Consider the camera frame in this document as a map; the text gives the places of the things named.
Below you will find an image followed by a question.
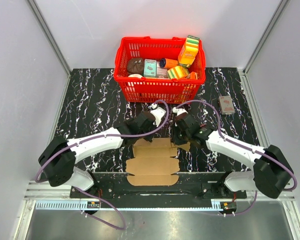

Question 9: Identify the orange cylindrical can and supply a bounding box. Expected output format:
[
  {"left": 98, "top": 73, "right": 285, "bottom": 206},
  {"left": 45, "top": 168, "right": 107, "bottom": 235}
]
[{"left": 159, "top": 58, "right": 179, "bottom": 70}]

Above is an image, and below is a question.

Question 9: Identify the tall orange sponge pack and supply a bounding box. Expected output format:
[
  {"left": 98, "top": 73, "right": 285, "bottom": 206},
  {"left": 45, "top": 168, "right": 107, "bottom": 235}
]
[{"left": 177, "top": 35, "right": 200, "bottom": 68}]

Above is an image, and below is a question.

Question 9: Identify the white Kamenoko sponge pack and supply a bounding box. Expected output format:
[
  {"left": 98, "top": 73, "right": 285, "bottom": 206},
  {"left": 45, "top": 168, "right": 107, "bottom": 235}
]
[{"left": 218, "top": 95, "right": 235, "bottom": 115}]

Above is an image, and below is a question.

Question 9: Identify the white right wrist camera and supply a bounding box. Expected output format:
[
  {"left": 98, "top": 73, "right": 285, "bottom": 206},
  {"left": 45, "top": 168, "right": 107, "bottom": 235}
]
[{"left": 172, "top": 107, "right": 188, "bottom": 120}]

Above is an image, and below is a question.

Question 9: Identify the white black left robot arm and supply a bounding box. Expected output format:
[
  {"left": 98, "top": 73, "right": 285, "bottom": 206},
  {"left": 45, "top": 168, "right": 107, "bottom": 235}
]
[{"left": 38, "top": 110, "right": 163, "bottom": 198}]

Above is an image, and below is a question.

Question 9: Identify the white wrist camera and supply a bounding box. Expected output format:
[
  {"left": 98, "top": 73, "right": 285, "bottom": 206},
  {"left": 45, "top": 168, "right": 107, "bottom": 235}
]
[
  {"left": 172, "top": 107, "right": 188, "bottom": 120},
  {"left": 149, "top": 103, "right": 167, "bottom": 127}
]

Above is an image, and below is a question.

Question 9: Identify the right aluminium frame post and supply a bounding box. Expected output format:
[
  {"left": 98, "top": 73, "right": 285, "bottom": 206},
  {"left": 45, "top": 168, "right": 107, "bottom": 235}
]
[{"left": 242, "top": 0, "right": 290, "bottom": 75}]

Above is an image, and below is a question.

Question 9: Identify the pink white small box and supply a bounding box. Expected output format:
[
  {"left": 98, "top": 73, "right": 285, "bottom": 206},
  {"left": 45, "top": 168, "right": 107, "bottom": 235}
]
[{"left": 156, "top": 66, "right": 168, "bottom": 79}]

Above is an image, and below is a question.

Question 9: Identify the white round lid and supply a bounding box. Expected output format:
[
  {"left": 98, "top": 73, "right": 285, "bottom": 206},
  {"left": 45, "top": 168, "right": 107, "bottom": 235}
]
[{"left": 128, "top": 73, "right": 143, "bottom": 79}]

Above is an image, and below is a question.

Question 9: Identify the left aluminium frame post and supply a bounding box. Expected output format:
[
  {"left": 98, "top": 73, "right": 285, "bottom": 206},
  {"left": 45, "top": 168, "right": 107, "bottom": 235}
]
[{"left": 26, "top": 0, "right": 72, "bottom": 76}]

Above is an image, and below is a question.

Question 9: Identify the aluminium frame post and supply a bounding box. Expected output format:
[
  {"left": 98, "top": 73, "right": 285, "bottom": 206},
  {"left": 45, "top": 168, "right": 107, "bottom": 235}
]
[
  {"left": 242, "top": 0, "right": 290, "bottom": 75},
  {"left": 26, "top": 0, "right": 72, "bottom": 76}
]

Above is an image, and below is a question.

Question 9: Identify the yellow green sponge pack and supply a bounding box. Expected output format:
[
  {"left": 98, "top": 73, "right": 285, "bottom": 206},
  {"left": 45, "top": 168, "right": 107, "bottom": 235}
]
[{"left": 167, "top": 65, "right": 190, "bottom": 80}]

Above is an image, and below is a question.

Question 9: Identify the aluminium slotted rail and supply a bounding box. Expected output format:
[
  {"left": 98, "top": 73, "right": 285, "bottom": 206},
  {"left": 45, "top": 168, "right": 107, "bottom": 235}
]
[{"left": 24, "top": 179, "right": 295, "bottom": 212}]

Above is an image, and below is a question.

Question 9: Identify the teal white small box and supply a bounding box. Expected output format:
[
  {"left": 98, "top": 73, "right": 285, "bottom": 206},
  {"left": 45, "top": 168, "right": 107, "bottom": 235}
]
[{"left": 143, "top": 59, "right": 157, "bottom": 78}]

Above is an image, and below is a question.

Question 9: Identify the brown cardboard box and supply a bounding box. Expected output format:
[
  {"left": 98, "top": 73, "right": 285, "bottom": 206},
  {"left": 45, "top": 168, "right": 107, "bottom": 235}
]
[{"left": 125, "top": 138, "right": 190, "bottom": 187}]

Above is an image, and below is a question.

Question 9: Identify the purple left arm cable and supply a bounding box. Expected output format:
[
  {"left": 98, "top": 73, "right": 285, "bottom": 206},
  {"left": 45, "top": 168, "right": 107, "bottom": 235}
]
[{"left": 34, "top": 99, "right": 170, "bottom": 230}]

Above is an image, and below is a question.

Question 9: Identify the small orange packet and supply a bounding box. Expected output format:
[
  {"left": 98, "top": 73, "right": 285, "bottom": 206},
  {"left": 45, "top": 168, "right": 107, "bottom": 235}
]
[{"left": 186, "top": 71, "right": 198, "bottom": 80}]

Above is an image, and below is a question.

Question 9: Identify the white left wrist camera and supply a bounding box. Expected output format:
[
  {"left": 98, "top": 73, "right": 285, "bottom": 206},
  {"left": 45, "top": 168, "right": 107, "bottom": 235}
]
[{"left": 149, "top": 103, "right": 167, "bottom": 127}]

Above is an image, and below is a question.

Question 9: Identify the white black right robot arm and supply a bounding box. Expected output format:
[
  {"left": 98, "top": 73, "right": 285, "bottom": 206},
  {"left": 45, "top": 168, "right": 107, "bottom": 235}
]
[{"left": 172, "top": 113, "right": 294, "bottom": 199}]

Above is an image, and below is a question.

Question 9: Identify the red plastic shopping basket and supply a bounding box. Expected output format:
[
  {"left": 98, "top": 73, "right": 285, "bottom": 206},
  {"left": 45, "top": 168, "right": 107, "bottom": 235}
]
[{"left": 113, "top": 36, "right": 206, "bottom": 104}]

